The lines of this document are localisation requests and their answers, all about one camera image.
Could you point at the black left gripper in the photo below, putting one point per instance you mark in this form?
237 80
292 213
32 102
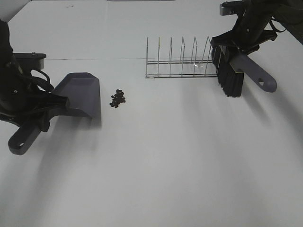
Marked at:
21 92

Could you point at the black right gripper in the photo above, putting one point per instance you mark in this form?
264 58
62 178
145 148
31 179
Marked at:
249 31

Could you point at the grey plastic dustpan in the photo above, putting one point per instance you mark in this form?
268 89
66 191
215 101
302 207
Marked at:
83 92

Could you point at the pile of coffee beans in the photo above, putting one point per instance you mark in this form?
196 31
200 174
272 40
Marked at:
117 98

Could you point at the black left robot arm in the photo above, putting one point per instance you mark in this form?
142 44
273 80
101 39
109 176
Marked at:
7 51

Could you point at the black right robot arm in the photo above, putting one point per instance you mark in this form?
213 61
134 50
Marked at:
289 12

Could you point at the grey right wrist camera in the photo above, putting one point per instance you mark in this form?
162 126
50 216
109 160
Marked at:
232 8

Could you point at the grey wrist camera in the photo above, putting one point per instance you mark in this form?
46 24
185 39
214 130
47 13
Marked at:
232 8
30 61

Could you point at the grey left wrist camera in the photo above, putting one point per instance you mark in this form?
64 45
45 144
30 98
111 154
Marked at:
30 61

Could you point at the chrome wire dish rack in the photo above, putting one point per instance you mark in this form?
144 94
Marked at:
172 63

